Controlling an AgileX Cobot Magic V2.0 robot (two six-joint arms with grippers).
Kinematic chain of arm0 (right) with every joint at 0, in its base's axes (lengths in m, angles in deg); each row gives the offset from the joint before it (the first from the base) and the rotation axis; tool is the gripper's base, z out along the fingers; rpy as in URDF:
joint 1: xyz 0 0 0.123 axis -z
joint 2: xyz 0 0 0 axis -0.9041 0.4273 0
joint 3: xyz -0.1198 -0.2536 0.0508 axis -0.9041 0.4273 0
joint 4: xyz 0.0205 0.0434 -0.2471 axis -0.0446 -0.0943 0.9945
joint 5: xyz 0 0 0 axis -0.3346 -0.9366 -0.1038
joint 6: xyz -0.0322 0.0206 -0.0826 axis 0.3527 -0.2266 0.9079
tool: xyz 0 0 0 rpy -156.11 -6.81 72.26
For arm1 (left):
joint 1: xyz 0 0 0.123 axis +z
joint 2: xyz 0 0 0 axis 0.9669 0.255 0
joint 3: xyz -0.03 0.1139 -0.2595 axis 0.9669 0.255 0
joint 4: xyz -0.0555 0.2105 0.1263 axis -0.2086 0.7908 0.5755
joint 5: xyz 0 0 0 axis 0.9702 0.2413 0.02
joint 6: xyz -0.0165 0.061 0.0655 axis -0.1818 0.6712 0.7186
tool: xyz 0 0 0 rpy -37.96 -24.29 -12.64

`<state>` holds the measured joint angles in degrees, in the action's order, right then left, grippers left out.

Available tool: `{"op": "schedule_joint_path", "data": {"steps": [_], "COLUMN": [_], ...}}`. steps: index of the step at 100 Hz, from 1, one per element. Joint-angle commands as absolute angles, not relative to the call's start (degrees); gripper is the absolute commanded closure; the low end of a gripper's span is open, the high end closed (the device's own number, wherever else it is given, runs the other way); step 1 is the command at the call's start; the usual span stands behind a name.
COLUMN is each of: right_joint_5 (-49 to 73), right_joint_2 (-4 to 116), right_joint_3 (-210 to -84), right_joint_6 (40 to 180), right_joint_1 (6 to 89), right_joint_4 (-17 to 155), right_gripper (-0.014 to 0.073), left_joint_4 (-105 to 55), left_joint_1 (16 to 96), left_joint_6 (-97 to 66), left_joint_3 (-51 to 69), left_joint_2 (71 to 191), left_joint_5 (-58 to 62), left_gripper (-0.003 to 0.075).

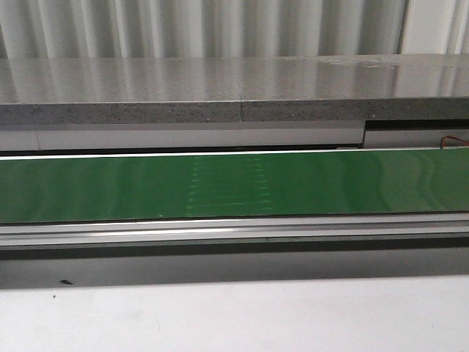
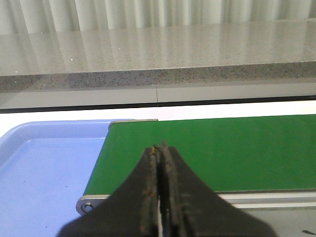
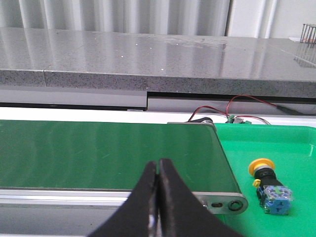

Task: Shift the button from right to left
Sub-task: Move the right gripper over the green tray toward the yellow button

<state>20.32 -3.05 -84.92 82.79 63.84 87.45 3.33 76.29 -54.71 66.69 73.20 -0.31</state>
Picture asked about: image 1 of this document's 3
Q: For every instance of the green conveyor belt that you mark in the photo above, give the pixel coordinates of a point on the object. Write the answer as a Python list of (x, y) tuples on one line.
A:
[(172, 186)]

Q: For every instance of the grey stone counter slab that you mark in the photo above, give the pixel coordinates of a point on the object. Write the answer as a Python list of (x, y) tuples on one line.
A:
[(202, 91)]

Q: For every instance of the white corrugated curtain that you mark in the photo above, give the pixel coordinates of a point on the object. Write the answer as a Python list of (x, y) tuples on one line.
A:
[(95, 29)]

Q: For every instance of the white conveyor back rail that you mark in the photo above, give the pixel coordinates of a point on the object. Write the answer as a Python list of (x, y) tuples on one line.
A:
[(232, 135)]

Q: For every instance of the aluminium conveyor front rail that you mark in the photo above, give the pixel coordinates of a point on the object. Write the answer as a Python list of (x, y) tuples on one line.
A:
[(427, 225)]

